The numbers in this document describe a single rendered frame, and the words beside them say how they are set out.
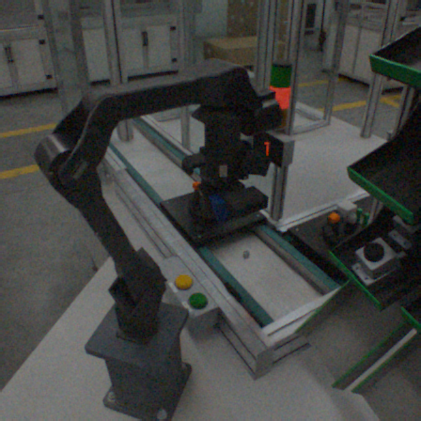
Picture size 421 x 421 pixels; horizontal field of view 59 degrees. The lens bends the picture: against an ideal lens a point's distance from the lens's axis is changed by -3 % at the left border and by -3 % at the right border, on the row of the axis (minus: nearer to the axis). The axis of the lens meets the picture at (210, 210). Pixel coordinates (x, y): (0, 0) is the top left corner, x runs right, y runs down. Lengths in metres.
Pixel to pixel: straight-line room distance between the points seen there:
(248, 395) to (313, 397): 0.14
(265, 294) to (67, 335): 0.50
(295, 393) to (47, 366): 0.56
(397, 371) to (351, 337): 0.10
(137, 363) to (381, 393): 0.42
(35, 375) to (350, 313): 0.69
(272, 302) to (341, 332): 0.24
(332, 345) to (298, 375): 0.16
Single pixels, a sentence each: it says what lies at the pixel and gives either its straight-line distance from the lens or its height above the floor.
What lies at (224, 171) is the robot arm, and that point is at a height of 1.34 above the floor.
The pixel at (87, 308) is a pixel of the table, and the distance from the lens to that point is 1.08.
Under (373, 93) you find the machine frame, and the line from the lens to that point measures 2.01.
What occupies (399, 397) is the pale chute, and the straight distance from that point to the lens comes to 0.76.
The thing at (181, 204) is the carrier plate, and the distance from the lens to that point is 1.21.
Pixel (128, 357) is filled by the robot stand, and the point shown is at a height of 1.06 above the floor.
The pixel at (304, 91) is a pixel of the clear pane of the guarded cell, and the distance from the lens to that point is 2.26.
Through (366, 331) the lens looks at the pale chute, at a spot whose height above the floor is 1.06.
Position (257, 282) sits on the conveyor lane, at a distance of 1.02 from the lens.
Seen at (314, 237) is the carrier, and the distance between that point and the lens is 1.11.
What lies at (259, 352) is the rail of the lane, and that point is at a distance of 0.83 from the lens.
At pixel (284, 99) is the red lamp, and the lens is 0.97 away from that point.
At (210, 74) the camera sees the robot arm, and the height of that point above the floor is 1.49.
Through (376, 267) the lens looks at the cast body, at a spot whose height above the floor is 1.25.
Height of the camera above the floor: 1.63
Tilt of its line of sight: 34 degrees down
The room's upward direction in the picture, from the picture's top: straight up
